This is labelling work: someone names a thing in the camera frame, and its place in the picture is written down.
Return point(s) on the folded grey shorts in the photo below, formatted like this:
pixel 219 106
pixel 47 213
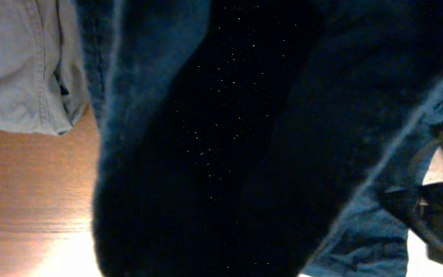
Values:
pixel 43 88

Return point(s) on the navy blue shorts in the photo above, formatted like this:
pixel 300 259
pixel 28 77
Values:
pixel 253 138

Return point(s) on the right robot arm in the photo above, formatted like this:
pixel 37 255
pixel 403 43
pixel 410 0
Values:
pixel 420 208

